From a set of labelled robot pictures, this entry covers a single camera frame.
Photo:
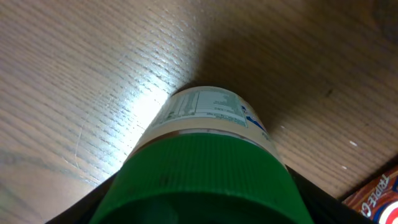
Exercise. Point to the green lid cup container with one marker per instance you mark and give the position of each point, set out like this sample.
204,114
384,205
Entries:
205,158

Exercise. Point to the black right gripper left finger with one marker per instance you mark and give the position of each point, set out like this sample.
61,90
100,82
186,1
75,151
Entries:
83,210

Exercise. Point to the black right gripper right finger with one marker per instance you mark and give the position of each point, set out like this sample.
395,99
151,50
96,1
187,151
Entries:
323,208

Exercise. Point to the red Top snack packet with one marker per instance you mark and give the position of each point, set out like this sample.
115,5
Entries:
377,200

